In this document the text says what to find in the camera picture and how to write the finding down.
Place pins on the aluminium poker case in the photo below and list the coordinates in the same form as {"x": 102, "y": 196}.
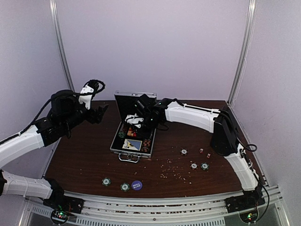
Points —
{"x": 126, "y": 105}

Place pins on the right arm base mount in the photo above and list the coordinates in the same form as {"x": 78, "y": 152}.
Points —
{"x": 246, "y": 206}

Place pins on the chip row in case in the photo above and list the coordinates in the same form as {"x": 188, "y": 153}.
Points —
{"x": 148, "y": 144}
{"x": 122, "y": 131}

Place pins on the green poker chip left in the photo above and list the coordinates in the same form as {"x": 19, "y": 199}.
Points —
{"x": 106, "y": 181}

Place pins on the green poker chip right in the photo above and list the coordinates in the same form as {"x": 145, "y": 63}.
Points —
{"x": 204, "y": 166}

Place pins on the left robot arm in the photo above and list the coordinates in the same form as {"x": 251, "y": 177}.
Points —
{"x": 68, "y": 110}

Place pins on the aluminium frame post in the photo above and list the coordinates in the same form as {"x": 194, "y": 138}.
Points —
{"x": 59, "y": 39}
{"x": 243, "y": 53}

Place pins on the black white poker chip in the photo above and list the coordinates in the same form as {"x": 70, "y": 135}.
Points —
{"x": 193, "y": 166}

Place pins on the chip row in case right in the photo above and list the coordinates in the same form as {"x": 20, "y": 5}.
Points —
{"x": 148, "y": 144}

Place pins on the green poker chip front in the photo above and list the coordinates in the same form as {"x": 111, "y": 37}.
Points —
{"x": 124, "y": 187}

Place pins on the blue yellow card deck box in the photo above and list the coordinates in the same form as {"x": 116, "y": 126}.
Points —
{"x": 131, "y": 144}

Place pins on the purple small blind button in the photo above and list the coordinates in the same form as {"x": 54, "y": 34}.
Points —
{"x": 136, "y": 185}

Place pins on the front aluminium rail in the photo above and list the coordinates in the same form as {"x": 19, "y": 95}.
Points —
{"x": 208, "y": 210}

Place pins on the left aluminium frame post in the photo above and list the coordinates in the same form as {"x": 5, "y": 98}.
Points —
{"x": 59, "y": 39}

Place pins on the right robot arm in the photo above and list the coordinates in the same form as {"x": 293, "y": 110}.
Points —
{"x": 224, "y": 140}

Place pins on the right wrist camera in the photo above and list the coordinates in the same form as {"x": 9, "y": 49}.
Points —
{"x": 134, "y": 120}

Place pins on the right aluminium frame post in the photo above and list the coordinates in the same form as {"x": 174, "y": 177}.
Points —
{"x": 243, "y": 53}

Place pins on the chip row in case left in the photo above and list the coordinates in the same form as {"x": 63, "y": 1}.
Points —
{"x": 122, "y": 131}

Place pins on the red black poker chip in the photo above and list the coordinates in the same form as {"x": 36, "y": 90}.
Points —
{"x": 183, "y": 152}

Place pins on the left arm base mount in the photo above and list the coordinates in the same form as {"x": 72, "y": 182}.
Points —
{"x": 64, "y": 208}

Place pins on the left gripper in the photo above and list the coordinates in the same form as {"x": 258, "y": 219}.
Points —
{"x": 96, "y": 114}

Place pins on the green poker chip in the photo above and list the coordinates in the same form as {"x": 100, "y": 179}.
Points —
{"x": 106, "y": 181}
{"x": 124, "y": 187}
{"x": 204, "y": 166}

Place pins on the red card deck box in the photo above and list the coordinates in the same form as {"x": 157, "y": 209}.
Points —
{"x": 131, "y": 132}

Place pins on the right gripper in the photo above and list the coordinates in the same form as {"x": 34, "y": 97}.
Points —
{"x": 146, "y": 134}

